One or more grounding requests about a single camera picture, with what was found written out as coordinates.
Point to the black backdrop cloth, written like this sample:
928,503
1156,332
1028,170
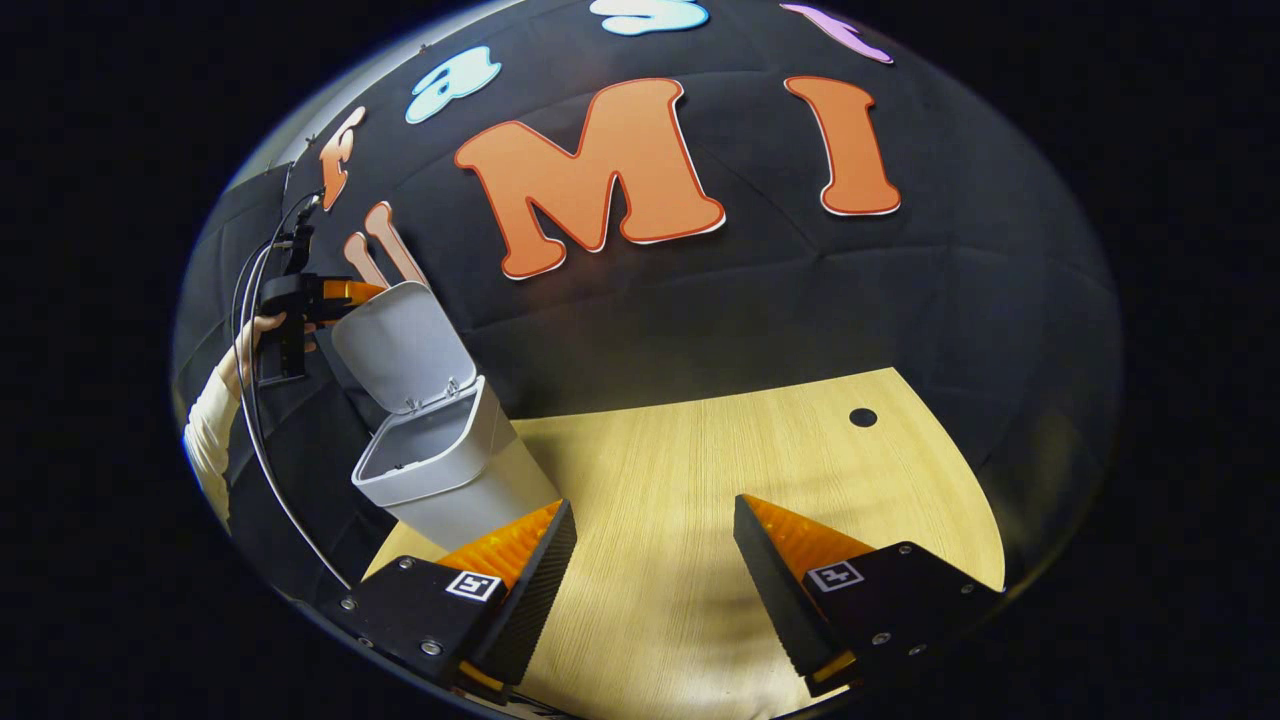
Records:
800,300

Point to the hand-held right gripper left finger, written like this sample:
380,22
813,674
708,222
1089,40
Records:
535,600

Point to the wooden desktop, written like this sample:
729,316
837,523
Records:
700,450

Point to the white desktop garbage bin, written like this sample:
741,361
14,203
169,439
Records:
450,470

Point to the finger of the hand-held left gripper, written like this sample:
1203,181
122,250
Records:
350,291

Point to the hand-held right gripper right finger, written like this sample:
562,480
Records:
775,600

